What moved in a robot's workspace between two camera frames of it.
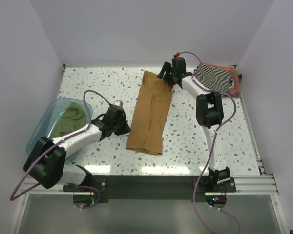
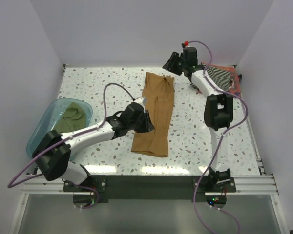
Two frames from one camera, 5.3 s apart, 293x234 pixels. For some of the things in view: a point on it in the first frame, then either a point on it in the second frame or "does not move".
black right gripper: [166, 67] → [170, 65]
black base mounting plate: [152, 188] does not move
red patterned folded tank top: [235, 84] does not move
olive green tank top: [74, 116] does not move
